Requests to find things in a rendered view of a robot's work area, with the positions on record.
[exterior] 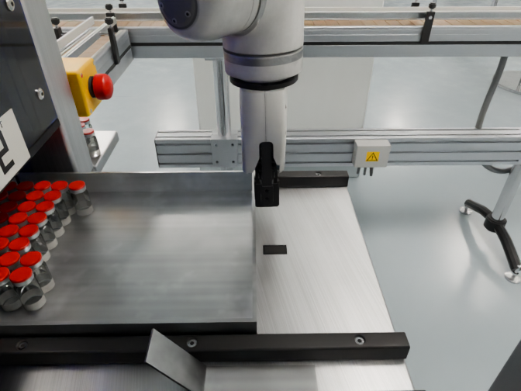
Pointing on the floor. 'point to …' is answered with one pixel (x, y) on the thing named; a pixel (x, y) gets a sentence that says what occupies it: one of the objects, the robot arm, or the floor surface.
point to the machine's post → (62, 135)
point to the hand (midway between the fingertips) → (266, 191)
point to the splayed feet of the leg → (498, 237)
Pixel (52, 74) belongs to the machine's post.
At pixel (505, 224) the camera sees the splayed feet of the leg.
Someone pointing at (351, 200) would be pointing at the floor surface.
